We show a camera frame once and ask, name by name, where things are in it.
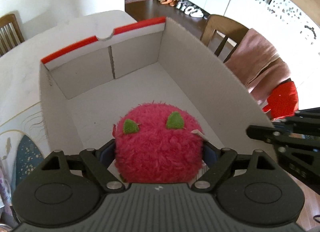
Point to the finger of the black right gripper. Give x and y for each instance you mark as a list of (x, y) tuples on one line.
[(301, 118), (279, 137)]

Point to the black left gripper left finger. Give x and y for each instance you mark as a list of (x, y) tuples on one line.
[(96, 162)]

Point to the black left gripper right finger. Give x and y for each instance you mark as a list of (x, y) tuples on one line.
[(220, 167)]

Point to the pink fluffy plush ball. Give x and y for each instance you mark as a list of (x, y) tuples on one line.
[(158, 143)]

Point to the white cardboard box red rim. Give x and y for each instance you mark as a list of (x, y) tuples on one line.
[(96, 69)]

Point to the red cushion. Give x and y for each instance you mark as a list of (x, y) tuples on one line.
[(282, 102)]

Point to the pink fringed scarf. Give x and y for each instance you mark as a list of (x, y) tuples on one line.
[(258, 66)]

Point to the wooden chair with scarf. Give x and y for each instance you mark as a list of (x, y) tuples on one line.
[(226, 28)]

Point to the white cabinet row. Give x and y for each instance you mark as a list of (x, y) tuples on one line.
[(273, 18)]

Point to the wooden chair far side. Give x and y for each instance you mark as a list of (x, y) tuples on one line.
[(11, 35)]

